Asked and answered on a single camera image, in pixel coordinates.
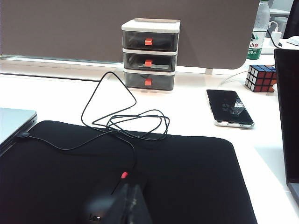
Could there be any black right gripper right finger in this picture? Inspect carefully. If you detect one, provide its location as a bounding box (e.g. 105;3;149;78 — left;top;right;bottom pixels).
131;184;153;224

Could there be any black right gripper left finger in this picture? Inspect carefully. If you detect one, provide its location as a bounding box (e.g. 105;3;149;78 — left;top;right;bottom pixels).
116;183;133;224

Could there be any silver Dell laptop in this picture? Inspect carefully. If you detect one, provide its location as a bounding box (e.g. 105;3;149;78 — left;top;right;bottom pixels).
0;107;38;156

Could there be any black computer mouse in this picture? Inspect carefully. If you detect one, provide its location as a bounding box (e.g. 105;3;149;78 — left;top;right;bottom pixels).
83;179;124;224

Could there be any black mouse pad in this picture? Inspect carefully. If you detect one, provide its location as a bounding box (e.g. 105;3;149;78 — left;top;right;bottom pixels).
0;120;257;224

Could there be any black smartphone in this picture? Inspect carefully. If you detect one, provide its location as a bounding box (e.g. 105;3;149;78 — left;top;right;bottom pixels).
206;89;255;128

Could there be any Rubik's cube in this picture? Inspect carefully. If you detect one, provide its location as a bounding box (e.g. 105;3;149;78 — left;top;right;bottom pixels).
244;64;278;93

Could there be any black monitor edge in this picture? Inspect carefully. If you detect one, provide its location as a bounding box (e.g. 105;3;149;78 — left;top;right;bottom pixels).
273;48;299;201

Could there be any brown felt desk divider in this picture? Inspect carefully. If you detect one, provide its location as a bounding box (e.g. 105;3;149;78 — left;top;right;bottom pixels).
0;0;261;70

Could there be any clear water bottle green label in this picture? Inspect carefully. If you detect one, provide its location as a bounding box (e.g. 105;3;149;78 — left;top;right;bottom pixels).
246;0;271;61

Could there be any white charger plug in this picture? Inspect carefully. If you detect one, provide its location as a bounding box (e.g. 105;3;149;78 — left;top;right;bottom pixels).
270;21;284;47

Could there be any black monitor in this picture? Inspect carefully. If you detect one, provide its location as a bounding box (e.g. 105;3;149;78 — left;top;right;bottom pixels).
282;0;299;39

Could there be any black mouse cable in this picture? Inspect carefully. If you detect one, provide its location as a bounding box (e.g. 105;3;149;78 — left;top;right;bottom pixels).
16;71;171;194

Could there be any dark drawer red handle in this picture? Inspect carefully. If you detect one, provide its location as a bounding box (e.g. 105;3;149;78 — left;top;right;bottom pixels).
123;71;175;91
123;52;177;72
123;31;179;52

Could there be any white cable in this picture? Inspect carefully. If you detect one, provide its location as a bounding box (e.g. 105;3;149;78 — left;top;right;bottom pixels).
219;70;249;87

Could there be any white drawer organizer frame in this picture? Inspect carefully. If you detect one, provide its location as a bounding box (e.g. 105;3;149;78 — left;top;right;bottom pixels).
121;18;181;91

